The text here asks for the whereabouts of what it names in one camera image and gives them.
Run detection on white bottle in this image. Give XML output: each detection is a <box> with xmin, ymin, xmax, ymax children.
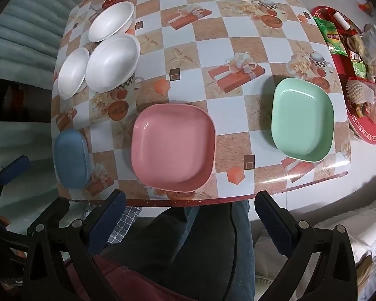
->
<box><xmin>333</xmin><ymin>12</ymin><xmax>352</xmax><ymax>32</ymax></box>

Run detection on red round tray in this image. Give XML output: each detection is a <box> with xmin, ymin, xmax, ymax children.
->
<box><xmin>310</xmin><ymin>5</ymin><xmax>376</xmax><ymax>145</ymax></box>

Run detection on small white bowl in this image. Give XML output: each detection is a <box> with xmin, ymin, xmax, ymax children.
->
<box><xmin>57</xmin><ymin>47</ymin><xmax>91</xmax><ymax>100</ymax></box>

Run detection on cream blanket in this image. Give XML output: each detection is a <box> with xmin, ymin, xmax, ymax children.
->
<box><xmin>254</xmin><ymin>190</ymin><xmax>376</xmax><ymax>301</ymax></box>

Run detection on blue checkered cloth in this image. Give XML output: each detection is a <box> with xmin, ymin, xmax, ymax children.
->
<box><xmin>108</xmin><ymin>206</ymin><xmax>142</xmax><ymax>246</ymax></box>

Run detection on printed checkered tablecloth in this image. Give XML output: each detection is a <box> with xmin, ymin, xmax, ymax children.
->
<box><xmin>50</xmin><ymin>0</ymin><xmax>353</xmax><ymax>208</ymax></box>

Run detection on pink square plate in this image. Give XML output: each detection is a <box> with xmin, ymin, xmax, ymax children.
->
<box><xmin>131</xmin><ymin>103</ymin><xmax>217</xmax><ymax>193</ymax></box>

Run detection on blue square plate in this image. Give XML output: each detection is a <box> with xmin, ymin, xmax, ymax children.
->
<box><xmin>53</xmin><ymin>128</ymin><xmax>91</xmax><ymax>189</ymax></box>

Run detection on green square plate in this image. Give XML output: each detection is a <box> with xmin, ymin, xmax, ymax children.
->
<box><xmin>271</xmin><ymin>77</ymin><xmax>334</xmax><ymax>164</ymax></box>

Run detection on green snack packet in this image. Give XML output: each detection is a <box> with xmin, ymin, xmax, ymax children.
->
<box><xmin>313</xmin><ymin>16</ymin><xmax>349</xmax><ymax>57</ymax></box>

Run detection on person's legs in jeans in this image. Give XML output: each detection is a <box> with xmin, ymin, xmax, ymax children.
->
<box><xmin>100</xmin><ymin>200</ymin><xmax>256</xmax><ymax>301</ymax></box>

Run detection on dark red garment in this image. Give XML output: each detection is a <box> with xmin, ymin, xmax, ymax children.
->
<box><xmin>64</xmin><ymin>252</ymin><xmax>192</xmax><ymax>301</ymax></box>

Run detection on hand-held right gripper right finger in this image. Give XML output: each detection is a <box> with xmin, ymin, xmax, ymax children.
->
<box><xmin>254</xmin><ymin>191</ymin><xmax>358</xmax><ymax>301</ymax></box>

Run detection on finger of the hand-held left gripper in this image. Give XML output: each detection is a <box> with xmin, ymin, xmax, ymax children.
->
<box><xmin>0</xmin><ymin>155</ymin><xmax>31</xmax><ymax>192</ymax></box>

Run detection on large white bowl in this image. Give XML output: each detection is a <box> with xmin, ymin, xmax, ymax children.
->
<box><xmin>85</xmin><ymin>33</ymin><xmax>141</xmax><ymax>93</ymax></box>
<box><xmin>88</xmin><ymin>1</ymin><xmax>135</xmax><ymax>43</ymax></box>

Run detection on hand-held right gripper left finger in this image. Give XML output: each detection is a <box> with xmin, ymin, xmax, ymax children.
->
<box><xmin>22</xmin><ymin>189</ymin><xmax>127</xmax><ymax>301</ymax></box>

